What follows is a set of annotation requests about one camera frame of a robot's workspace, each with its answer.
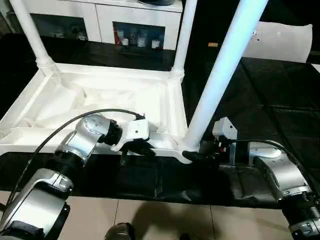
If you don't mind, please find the black work mat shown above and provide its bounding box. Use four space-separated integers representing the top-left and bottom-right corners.
0 32 320 210

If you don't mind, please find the white flat panel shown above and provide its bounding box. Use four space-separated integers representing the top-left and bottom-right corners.
239 21 314 64

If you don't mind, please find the white glass-door cabinet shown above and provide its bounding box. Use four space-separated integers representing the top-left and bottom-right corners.
10 0 184 51

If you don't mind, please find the grey bag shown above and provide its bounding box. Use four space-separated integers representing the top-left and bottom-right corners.
139 0 177 7

